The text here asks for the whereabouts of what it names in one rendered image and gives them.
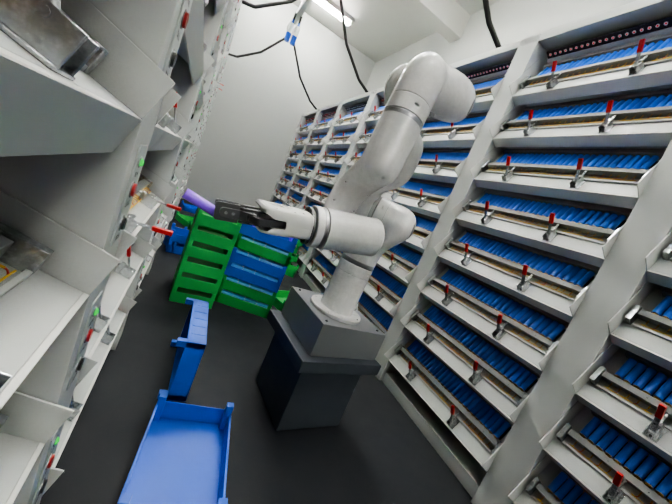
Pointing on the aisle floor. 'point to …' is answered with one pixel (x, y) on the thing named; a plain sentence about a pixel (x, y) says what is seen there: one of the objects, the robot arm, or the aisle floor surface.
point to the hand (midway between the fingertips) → (226, 210)
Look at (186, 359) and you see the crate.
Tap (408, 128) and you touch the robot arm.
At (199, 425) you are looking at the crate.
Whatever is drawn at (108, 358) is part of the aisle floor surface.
